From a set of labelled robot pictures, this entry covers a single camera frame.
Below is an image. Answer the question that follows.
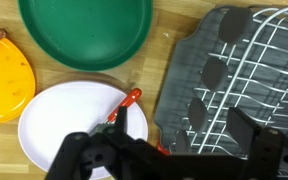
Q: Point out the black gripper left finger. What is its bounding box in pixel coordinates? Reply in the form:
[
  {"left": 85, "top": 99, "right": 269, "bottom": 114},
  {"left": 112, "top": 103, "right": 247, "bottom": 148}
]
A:
[{"left": 45, "top": 105, "right": 142, "bottom": 180}]

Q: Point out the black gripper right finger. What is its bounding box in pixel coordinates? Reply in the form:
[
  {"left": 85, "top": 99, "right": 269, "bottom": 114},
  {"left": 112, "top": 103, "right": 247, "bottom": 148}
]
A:
[{"left": 225, "top": 106, "right": 285, "bottom": 180}]

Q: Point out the pink plate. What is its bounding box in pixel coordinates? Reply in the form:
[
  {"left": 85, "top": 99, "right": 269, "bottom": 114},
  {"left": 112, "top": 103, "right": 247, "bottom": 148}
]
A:
[{"left": 17, "top": 80, "right": 149, "bottom": 180}]

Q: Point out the red handled knife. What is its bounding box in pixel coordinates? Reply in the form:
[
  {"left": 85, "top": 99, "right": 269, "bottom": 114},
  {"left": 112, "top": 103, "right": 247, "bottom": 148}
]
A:
[{"left": 90, "top": 88, "right": 143, "bottom": 134}]

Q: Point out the orange plate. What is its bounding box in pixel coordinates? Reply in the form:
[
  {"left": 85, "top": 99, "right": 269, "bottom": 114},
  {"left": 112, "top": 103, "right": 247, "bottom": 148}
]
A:
[{"left": 0, "top": 24, "right": 37, "bottom": 125}]

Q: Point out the green plate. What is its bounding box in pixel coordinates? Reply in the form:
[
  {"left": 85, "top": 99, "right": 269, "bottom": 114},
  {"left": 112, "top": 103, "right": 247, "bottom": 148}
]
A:
[{"left": 17, "top": 0, "right": 154, "bottom": 72}]

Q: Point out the steel wire dish rack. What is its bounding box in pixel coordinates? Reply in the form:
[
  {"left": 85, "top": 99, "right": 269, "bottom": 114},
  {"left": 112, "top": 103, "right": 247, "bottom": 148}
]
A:
[{"left": 153, "top": 4, "right": 288, "bottom": 180}]

